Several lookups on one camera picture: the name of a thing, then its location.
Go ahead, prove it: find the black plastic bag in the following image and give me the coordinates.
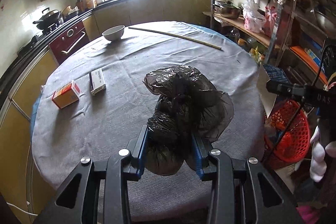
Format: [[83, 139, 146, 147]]
[[143, 65, 234, 176]]

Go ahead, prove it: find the orange white medicine box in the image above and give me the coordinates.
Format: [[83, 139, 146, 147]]
[[52, 80, 80, 109]]

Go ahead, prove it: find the white black small box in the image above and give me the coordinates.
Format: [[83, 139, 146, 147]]
[[89, 68, 106, 96]]

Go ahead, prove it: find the metal kitchen shelf rack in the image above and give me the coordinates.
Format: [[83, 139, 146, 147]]
[[203, 0, 336, 98]]

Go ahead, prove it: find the white gloved hand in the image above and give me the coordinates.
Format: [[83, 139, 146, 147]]
[[310, 126, 335, 182]]

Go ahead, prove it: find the red plastic mesh basket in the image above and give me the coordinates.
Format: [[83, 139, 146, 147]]
[[264, 100, 310, 170]]

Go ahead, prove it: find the grey tablecloth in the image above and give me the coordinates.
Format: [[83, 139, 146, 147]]
[[30, 20, 266, 222]]

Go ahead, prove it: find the pink white plastic bag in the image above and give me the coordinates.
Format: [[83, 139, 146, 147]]
[[242, 0, 277, 37]]

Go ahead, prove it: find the steel pot on shelf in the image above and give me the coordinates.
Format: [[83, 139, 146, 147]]
[[215, 3, 242, 19]]

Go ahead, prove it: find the long wooden stick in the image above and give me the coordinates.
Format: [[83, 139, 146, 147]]
[[128, 27, 222, 51]]

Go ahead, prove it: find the dark red built-in oven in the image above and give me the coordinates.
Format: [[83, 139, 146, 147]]
[[49, 21, 89, 65]]

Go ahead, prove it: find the white ceramic bowl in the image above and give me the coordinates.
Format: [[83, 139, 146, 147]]
[[102, 25, 125, 42]]

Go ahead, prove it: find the black wok with lid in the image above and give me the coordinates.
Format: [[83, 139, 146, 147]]
[[33, 7, 64, 30]]

